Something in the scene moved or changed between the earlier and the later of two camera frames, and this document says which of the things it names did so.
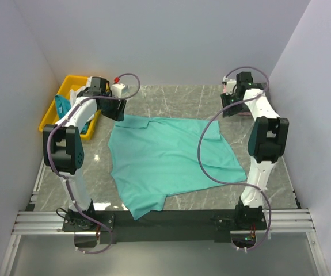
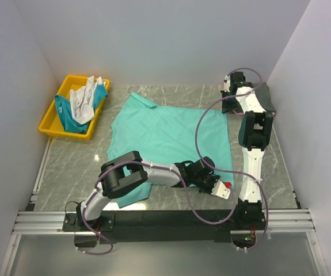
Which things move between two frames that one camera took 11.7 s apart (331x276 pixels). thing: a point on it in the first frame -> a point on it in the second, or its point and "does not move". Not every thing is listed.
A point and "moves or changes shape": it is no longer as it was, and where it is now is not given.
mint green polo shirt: (152, 157) moves or changes shape
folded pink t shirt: (241, 113) does not move
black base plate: (166, 226) does not move
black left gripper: (113, 108) -> (208, 182)
